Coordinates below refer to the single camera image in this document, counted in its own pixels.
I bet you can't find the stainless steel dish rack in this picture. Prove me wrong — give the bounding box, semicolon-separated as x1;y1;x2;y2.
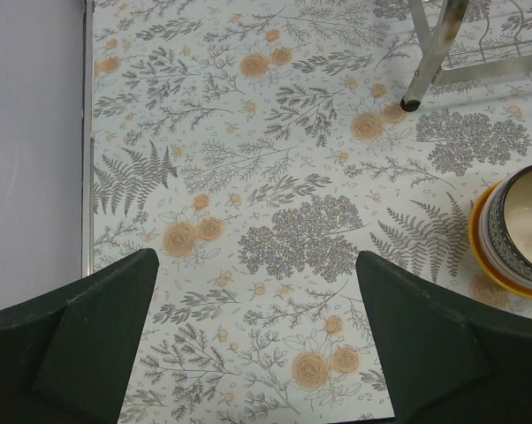
400;1;532;112

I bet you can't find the white middle bowl of stack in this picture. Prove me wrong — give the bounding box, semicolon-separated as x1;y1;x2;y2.
479;183;532;290

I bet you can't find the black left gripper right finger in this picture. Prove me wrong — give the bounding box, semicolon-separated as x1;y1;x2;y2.
356;251;532;423

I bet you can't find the yellow bottom bowl of stack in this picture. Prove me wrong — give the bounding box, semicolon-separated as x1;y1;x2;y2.
467;183;532;299

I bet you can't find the beige top bowl of stack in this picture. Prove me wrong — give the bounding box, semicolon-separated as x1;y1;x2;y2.
487;165;532;281

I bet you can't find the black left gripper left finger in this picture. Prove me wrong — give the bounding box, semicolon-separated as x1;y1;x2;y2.
0;248;159;423

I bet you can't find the floral patterned table mat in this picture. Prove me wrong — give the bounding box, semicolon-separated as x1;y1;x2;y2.
92;1;532;423

